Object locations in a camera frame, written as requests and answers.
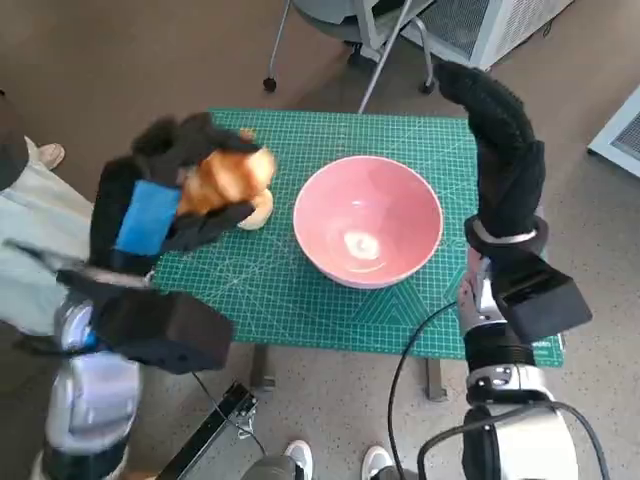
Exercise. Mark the pink bowl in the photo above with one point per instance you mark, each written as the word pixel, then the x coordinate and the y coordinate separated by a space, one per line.
pixel 400 225

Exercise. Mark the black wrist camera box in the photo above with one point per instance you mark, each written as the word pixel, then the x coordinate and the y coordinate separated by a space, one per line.
pixel 165 330
pixel 545 300

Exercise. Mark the grey metal table leg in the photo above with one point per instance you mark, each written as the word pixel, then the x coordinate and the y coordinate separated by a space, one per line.
pixel 435 380
pixel 262 370

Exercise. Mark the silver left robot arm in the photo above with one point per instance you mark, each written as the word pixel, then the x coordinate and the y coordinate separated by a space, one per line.
pixel 90 400

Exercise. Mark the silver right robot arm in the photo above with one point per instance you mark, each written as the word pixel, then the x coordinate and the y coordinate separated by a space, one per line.
pixel 500 350

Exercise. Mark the white slanted pole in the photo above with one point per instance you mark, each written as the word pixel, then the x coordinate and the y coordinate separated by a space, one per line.
pixel 380 67

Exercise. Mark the long orange toy bread loaf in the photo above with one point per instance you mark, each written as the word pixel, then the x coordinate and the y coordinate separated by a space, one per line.
pixel 225 180

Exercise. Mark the green cutting mat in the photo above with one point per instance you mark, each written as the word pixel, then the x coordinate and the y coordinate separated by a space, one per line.
pixel 300 310

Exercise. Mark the small white mesh-panel cabinet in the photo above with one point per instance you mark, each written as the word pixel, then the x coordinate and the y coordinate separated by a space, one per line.
pixel 622 135

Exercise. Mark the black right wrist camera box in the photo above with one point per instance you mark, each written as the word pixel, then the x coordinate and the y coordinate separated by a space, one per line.
pixel 545 300

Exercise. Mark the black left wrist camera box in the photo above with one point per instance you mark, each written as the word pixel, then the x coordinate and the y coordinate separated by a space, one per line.
pixel 165 330

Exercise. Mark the black metal bar with caster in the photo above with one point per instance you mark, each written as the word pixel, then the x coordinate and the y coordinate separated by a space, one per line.
pixel 215 430

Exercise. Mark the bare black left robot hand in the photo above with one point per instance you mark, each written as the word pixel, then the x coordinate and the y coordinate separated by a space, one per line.
pixel 145 220

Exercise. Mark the white shoe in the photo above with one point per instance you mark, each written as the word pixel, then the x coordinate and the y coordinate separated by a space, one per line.
pixel 375 460
pixel 299 457

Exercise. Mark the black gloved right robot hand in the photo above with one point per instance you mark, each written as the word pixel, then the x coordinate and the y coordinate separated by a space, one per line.
pixel 505 165

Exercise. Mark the round pale toy bread bun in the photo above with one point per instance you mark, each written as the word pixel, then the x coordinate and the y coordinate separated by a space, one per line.
pixel 260 215

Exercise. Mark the grey office chair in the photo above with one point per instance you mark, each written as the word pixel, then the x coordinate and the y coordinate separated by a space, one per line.
pixel 330 22

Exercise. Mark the large white mesh-panel cabinet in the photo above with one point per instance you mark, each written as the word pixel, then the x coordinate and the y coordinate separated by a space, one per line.
pixel 475 25

